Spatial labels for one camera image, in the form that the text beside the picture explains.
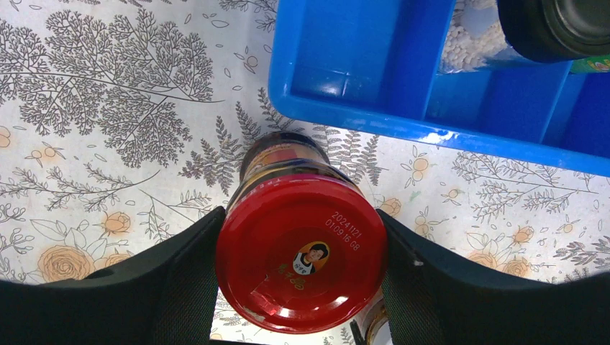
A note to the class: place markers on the black cap shaker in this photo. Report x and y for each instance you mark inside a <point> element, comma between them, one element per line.
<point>486,35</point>

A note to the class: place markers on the yellow cap sauce bottle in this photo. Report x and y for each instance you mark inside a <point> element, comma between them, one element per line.
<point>595,64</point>

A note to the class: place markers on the blue plastic divided bin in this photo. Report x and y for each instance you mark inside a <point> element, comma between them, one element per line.
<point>374,66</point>

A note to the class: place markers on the white lid sauce jar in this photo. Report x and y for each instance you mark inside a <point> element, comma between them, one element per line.
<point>370,326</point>

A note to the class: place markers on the floral pattern table mat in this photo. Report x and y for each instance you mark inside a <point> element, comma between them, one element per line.
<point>123,123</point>

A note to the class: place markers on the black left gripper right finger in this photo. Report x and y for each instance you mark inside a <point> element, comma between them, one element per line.
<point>435,296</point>

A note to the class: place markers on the red lid sauce jar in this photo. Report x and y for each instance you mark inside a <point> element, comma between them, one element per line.
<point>301,250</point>

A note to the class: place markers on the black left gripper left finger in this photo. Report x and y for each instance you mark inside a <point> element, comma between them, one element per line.
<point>163,295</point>

